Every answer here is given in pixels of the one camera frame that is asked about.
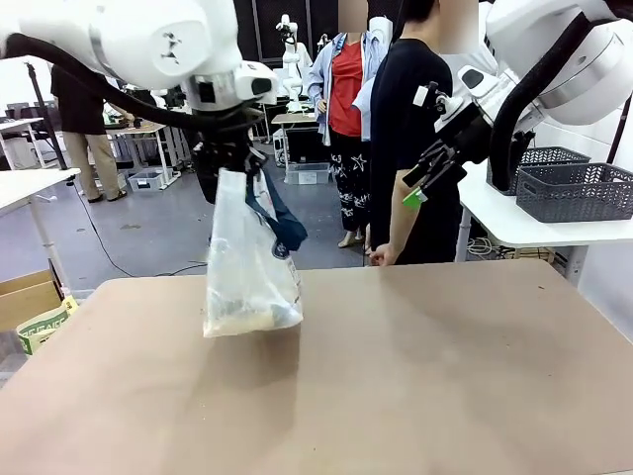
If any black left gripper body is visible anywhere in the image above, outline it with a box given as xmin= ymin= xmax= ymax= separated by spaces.
xmin=193 ymin=139 xmax=249 ymax=172

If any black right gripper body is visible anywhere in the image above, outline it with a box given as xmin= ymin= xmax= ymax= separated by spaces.
xmin=433 ymin=112 xmax=495 ymax=168

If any clear navy-handled shopping bag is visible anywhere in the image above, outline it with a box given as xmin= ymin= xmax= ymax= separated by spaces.
xmin=201 ymin=166 xmax=309 ymax=340

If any person's right forearm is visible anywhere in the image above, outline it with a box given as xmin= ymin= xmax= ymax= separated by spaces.
xmin=387 ymin=195 xmax=415 ymax=252

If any person's right hand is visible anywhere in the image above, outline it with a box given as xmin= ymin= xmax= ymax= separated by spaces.
xmin=369 ymin=242 xmax=400 ymax=267

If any person in black t-shirt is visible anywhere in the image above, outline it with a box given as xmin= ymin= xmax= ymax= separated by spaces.
xmin=368 ymin=0 xmax=477 ymax=266

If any clear storage bin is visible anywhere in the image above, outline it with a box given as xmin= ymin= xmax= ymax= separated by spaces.
xmin=128 ymin=169 xmax=167 ymax=193
xmin=285 ymin=161 xmax=330 ymax=186

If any small background table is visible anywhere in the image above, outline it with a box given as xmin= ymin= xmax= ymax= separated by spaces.
xmin=270 ymin=113 xmax=318 ymax=170

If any wooden background table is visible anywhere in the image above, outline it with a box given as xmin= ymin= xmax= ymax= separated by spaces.
xmin=106 ymin=122 xmax=172 ymax=172

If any white side table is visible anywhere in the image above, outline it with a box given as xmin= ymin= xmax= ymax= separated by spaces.
xmin=457 ymin=160 xmax=633 ymax=289

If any mannequin blue shirt red top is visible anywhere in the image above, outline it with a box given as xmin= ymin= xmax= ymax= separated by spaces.
xmin=306 ymin=0 xmax=393 ymax=249

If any background person dark shirt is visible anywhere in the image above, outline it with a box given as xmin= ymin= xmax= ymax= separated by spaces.
xmin=48 ymin=63 xmax=131 ymax=204

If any black tripod stand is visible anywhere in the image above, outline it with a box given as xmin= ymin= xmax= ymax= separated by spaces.
xmin=23 ymin=61 xmax=69 ymax=172
xmin=605 ymin=93 xmax=633 ymax=165

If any white work table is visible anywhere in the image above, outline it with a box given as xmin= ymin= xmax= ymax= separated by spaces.
xmin=0 ymin=167 xmax=83 ymax=298

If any cardboard box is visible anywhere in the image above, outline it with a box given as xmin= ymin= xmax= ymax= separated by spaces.
xmin=0 ymin=269 xmax=66 ymax=333

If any paper sack green print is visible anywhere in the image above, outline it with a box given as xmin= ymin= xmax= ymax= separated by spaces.
xmin=16 ymin=295 xmax=80 ymax=355

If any black right arm cable sleeve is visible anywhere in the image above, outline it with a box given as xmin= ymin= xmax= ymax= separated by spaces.
xmin=488 ymin=12 xmax=594 ymax=195

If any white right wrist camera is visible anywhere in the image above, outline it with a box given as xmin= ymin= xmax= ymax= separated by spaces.
xmin=412 ymin=81 xmax=462 ymax=132

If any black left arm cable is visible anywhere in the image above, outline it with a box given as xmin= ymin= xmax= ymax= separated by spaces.
xmin=3 ymin=32 xmax=266 ymax=136

